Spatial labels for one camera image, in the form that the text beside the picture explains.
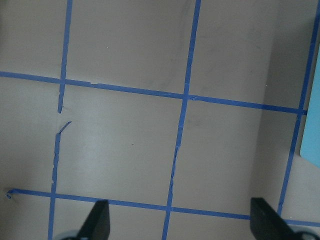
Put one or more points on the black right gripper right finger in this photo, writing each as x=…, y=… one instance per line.
x=266, y=224

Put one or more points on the turquoise plastic bin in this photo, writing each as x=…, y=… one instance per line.
x=310, y=144

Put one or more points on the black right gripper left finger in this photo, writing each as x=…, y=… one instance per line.
x=97, y=225

